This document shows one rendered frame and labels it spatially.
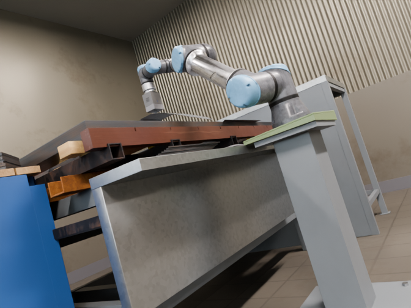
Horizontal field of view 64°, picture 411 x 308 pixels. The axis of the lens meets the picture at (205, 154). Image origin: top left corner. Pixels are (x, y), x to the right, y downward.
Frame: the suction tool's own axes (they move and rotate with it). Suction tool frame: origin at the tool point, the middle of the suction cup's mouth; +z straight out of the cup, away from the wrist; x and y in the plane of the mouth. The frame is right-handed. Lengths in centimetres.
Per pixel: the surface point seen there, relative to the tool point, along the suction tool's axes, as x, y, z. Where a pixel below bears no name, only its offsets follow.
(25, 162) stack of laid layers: -3, 78, 18
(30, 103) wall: -222, -71, -104
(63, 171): 15, 77, 27
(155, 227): 43, 72, 53
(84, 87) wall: -217, -148, -130
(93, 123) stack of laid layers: 35, 77, 17
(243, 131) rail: 43.0, -10.5, 22.6
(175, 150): 53, 64, 32
